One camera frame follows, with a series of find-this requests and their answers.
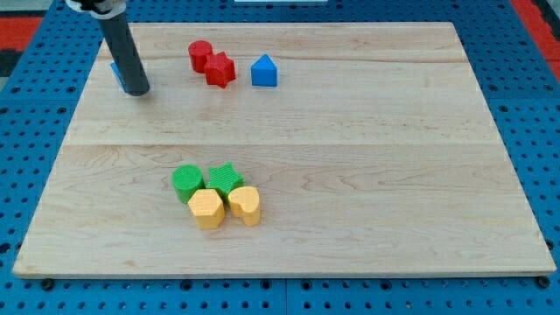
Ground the blue block behind rod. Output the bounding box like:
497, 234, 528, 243
110, 62, 127, 93

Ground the red cylinder block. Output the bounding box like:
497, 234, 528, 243
187, 40, 214, 74

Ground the green star block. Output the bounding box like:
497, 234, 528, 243
206, 163, 244, 203

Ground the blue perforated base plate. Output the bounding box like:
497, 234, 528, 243
1, 1, 559, 314

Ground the yellow hexagon block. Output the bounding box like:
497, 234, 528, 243
187, 189, 225, 229

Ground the blue triangle block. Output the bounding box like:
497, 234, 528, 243
250, 54, 278, 87

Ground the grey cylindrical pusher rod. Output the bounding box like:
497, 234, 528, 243
98, 12, 150, 96

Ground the yellow heart block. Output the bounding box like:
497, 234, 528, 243
227, 186, 261, 226

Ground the green cylinder block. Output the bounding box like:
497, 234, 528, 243
171, 164, 206, 204

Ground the red star block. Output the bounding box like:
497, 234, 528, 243
204, 52, 236, 88

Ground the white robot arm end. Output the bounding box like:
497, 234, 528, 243
65, 0, 126, 19

